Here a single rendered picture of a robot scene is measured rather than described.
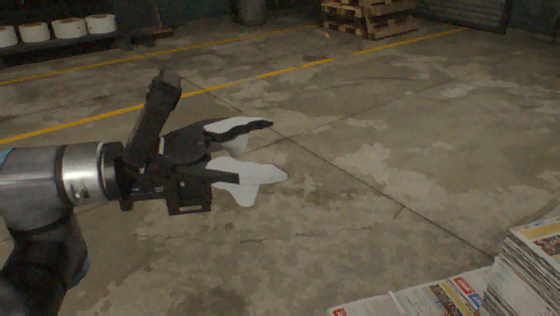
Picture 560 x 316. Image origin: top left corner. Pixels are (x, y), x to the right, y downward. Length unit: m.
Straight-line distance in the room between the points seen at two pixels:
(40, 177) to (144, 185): 0.11
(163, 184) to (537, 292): 0.55
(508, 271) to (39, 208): 0.67
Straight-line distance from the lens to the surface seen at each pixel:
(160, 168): 0.48
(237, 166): 0.46
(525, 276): 0.72
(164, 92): 0.44
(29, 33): 6.12
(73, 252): 0.57
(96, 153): 0.50
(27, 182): 0.52
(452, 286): 1.27
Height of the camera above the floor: 1.47
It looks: 29 degrees down
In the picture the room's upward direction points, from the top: straight up
